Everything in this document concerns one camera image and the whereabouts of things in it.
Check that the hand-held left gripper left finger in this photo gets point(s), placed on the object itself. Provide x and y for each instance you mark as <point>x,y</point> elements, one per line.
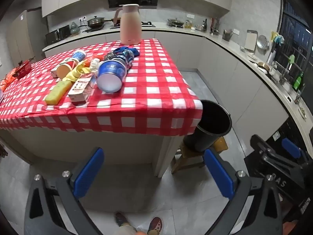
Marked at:
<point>89,173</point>

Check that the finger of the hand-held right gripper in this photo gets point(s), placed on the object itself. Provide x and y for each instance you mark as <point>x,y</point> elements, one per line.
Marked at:
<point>291,149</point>
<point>260,146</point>

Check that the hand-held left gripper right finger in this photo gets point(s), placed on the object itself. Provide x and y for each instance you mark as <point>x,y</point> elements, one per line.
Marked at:
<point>218,173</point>

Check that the black trash bin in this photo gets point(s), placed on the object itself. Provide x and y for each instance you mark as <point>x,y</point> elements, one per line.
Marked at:
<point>215,117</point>

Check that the white red carton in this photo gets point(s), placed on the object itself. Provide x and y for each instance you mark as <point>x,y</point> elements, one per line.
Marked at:
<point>78,89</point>

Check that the yellow sponge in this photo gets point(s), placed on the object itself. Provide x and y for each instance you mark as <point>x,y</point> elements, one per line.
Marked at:
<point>57,93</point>

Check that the yellow cloth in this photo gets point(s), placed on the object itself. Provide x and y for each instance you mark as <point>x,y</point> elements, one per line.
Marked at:
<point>75,73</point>

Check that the large blue paper cup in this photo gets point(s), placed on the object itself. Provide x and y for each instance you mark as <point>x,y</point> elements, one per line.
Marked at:
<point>112,71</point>

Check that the white paper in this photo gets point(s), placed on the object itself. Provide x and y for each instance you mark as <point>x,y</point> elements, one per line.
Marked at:
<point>94,68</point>

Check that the red paper cup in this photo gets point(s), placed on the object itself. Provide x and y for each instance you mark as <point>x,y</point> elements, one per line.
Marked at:
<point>66,68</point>

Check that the blue patterned paper cup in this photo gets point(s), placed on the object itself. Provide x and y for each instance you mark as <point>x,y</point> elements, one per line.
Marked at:
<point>78,55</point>

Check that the steel wool scrubber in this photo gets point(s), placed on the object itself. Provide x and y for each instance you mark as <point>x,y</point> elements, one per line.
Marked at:
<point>110,56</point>

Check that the black built-in dishwasher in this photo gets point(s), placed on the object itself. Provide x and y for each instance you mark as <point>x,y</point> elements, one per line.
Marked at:
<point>276,129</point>

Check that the grey kitchen island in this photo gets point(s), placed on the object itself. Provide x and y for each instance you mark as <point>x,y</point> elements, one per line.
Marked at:
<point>97,149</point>

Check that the wooden stool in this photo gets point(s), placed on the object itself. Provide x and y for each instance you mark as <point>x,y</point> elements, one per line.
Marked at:
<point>188,159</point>

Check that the patterned shoe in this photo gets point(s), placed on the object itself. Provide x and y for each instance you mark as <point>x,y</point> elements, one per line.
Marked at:
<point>121,219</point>
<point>155,225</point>

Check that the kitchen sink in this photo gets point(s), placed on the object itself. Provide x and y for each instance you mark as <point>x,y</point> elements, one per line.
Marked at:
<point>286,88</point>

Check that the green bottle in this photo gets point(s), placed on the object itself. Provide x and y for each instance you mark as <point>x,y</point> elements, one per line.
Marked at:
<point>298,82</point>

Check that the steel faucet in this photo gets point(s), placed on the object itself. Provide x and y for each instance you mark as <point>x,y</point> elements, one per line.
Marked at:
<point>285,72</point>

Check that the brown pan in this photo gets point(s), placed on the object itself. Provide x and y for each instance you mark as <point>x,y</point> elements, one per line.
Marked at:
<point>263,65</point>

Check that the red white checked tablecloth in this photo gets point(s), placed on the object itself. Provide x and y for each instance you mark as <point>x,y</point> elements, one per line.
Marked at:
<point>137,98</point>

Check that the green hanging cloth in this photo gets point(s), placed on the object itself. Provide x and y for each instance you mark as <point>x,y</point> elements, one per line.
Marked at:
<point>291,59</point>

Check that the white bottle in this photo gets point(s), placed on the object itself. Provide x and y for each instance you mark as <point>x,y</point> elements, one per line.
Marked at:
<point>271,56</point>

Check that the grey kitchen counter cabinets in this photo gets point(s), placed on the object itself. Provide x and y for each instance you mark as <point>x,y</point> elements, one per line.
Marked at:
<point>220,61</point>

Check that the steel colander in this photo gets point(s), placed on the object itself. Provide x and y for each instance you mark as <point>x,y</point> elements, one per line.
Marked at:
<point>262,42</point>

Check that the white cutting board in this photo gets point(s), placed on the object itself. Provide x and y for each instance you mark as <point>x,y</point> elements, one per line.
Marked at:
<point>251,40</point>

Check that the light blue hanging cloth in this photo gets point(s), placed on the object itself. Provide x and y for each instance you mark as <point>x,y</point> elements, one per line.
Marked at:
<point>279,39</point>

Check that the yellow rubber gloves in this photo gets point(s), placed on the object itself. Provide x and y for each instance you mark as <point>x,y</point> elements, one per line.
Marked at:
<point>272,36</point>

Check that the grey chopstick holder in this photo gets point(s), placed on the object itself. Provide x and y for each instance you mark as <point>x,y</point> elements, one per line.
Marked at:
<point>227,36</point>

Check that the dark window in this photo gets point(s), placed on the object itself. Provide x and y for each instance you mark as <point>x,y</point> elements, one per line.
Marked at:
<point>297,29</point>

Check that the red snack bag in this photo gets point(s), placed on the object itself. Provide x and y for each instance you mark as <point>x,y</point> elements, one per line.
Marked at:
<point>23,69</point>

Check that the utensil rack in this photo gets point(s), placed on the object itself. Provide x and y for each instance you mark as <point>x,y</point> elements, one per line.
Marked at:
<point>214,27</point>

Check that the dark wine bottle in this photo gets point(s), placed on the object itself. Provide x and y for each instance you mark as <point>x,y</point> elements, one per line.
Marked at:
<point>205,25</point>

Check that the oil bottles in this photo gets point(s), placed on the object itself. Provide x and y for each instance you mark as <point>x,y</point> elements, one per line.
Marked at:
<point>189,25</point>

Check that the black microwave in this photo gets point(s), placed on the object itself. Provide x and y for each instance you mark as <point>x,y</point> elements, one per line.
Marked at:
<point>57,34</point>

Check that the grey ceramic jar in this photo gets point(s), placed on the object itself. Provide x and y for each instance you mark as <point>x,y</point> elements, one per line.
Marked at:
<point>75,28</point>

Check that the pot with glass lid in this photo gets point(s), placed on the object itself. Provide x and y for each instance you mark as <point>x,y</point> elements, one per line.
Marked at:
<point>175,22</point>

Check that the black wok with lid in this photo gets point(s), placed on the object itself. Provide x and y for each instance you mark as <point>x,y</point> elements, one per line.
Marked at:
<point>95,22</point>

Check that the pink thermos jug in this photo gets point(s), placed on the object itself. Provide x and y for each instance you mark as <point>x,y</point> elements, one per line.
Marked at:
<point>130,27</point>

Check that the beige fridge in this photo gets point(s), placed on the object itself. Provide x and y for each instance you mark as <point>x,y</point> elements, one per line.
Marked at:
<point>22,36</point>

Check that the gas stove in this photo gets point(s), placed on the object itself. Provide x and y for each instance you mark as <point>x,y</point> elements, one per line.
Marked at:
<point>148,24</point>

